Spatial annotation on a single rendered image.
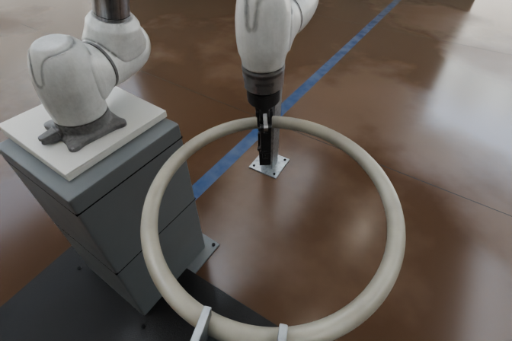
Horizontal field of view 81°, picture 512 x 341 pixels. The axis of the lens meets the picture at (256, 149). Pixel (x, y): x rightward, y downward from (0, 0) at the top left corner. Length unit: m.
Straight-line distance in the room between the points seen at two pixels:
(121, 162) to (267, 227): 0.97
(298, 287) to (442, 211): 0.96
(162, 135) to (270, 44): 0.56
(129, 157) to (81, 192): 0.16
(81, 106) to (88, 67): 0.11
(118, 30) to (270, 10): 0.56
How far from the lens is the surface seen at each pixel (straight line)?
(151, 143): 0.99
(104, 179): 0.94
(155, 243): 0.57
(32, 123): 1.18
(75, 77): 0.93
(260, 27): 0.56
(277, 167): 1.97
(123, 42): 1.01
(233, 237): 1.66
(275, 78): 0.62
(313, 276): 1.58
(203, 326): 0.48
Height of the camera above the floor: 1.41
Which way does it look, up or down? 42 degrees down
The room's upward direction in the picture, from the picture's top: straight up
